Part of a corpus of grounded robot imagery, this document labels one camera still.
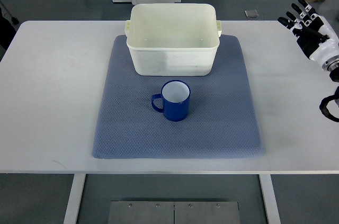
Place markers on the blue enamel mug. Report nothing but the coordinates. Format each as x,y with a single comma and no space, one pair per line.
173,101

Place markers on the white table leg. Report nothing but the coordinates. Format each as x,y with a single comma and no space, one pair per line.
74,200
271,208

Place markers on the white plastic box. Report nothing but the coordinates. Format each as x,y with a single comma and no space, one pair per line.
168,39

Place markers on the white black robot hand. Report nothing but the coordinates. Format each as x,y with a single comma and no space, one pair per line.
314,35

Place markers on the white table leg right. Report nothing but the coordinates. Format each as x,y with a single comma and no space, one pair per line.
271,208

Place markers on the blue textured mat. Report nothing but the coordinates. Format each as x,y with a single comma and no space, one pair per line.
221,122

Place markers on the dark chair at left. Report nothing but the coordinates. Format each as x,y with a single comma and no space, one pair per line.
8,32

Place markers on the white table leg left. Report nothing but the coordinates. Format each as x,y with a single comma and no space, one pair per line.
74,200

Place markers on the grey floor socket plate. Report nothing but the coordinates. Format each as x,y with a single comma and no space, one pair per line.
251,14

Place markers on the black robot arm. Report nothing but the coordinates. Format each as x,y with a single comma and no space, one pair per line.
329,104

